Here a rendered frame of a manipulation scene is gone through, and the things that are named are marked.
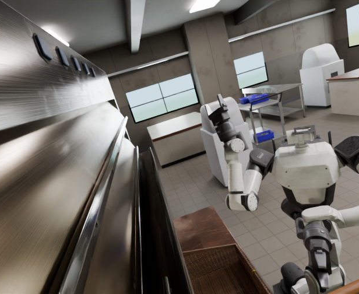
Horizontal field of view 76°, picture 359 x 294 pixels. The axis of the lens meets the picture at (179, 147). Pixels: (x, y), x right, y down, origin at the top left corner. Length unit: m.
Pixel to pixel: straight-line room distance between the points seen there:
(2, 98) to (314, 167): 1.14
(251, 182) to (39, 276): 1.02
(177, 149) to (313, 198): 4.52
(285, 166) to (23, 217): 1.08
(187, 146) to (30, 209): 5.33
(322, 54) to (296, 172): 6.53
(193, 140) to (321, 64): 4.01
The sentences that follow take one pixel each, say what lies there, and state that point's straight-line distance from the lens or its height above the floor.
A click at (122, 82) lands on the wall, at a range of 7.56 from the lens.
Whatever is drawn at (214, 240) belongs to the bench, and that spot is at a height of 0.58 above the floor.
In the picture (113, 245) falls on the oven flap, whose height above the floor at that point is 1.55.
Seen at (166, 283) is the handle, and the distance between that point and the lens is 0.62.
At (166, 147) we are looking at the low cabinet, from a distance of 5.52.
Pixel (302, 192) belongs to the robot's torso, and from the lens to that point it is 1.29.
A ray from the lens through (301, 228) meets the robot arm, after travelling 1.10.
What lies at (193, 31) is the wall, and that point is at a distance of 7.45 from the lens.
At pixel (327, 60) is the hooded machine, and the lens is 7.65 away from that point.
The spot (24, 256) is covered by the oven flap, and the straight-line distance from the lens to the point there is 0.30.
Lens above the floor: 1.89
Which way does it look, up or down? 16 degrees down
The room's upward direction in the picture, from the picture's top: 17 degrees counter-clockwise
